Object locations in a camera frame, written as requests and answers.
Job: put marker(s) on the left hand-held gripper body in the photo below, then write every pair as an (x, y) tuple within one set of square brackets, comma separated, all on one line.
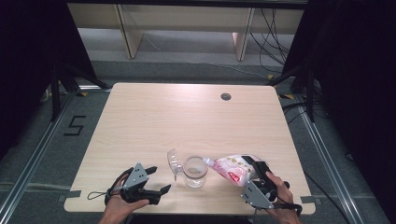
[(137, 179)]

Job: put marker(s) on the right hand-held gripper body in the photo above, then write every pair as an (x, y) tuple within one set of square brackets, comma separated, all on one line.
[(255, 196)]

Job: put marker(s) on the red and white sugar bag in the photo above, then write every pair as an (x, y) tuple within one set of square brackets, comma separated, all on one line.
[(230, 171)]

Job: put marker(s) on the clear glass clip-top jar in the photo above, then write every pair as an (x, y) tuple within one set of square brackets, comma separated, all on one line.
[(194, 182)]

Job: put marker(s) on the person's right hand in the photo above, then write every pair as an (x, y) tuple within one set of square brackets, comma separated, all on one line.
[(283, 196)]

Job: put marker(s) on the person's left hand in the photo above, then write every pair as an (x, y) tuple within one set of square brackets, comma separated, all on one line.
[(121, 207)]

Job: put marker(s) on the grey tape strip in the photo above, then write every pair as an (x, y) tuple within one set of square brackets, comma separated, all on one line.
[(308, 199), (73, 194)]

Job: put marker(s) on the yellow and black tape piece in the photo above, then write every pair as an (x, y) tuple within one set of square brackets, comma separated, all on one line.
[(82, 93), (286, 96), (270, 76)]

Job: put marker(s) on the black metal stand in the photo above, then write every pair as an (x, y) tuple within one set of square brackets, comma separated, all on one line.
[(309, 99), (55, 99)]

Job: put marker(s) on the dark curtain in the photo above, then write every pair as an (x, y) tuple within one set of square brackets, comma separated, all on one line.
[(25, 46), (358, 77)]

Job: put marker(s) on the aluminium floor rail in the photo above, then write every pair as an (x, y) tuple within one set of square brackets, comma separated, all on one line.
[(322, 155), (39, 149)]

